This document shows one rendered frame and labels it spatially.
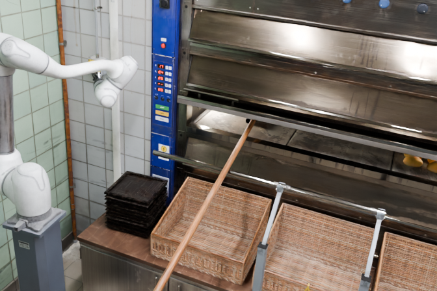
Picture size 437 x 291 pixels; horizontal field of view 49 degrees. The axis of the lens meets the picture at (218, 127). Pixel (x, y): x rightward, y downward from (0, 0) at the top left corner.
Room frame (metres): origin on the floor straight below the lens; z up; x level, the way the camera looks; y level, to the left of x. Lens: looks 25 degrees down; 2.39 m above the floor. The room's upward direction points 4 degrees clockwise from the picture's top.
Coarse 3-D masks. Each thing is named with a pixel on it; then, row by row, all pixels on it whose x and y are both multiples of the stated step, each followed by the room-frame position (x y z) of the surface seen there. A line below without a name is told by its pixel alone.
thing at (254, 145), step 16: (192, 128) 2.61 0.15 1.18; (208, 128) 2.61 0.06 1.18; (256, 144) 2.46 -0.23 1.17; (272, 144) 2.46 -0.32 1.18; (304, 160) 2.36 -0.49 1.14; (320, 160) 2.33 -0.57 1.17; (336, 160) 2.32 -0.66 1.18; (368, 176) 2.24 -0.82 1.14; (384, 176) 2.21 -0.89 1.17; (400, 176) 2.20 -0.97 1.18
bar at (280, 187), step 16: (176, 160) 2.23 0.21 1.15; (192, 160) 2.20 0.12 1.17; (240, 176) 2.10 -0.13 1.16; (304, 192) 1.98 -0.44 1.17; (272, 208) 1.96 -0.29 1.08; (352, 208) 1.90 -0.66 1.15; (368, 208) 1.88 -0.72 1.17; (256, 272) 1.82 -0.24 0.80; (368, 272) 1.68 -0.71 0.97; (256, 288) 1.81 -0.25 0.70; (368, 288) 1.64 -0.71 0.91
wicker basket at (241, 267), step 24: (192, 192) 2.53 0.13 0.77; (240, 192) 2.45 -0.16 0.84; (168, 216) 2.33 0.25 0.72; (192, 216) 2.49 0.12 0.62; (216, 216) 2.45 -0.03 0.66; (240, 216) 2.41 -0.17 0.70; (264, 216) 2.26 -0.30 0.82; (168, 240) 2.10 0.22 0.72; (216, 240) 2.31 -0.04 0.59; (240, 240) 2.32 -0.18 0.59; (192, 264) 2.08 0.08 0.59; (216, 264) 2.10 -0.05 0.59; (240, 264) 1.96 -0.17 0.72
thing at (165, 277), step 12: (252, 120) 2.55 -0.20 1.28; (240, 144) 2.31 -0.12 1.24; (228, 168) 2.12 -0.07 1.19; (216, 192) 1.94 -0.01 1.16; (204, 204) 1.84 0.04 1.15; (192, 228) 1.69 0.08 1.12; (180, 252) 1.56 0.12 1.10; (168, 264) 1.50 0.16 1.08; (168, 276) 1.45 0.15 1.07; (156, 288) 1.38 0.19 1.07
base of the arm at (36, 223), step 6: (48, 210) 1.83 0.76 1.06; (54, 210) 1.88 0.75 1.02; (60, 210) 1.90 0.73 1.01; (12, 216) 1.82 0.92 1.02; (18, 216) 1.79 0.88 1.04; (24, 216) 1.77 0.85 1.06; (36, 216) 1.78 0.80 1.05; (42, 216) 1.80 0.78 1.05; (48, 216) 1.82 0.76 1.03; (54, 216) 1.86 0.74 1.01; (12, 222) 1.78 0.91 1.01; (18, 222) 1.76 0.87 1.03; (24, 222) 1.76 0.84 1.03; (30, 222) 1.77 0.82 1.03; (36, 222) 1.78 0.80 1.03; (42, 222) 1.79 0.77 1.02; (48, 222) 1.81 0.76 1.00; (18, 228) 1.73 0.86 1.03; (30, 228) 1.76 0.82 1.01; (36, 228) 1.75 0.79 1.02; (42, 228) 1.77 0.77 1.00
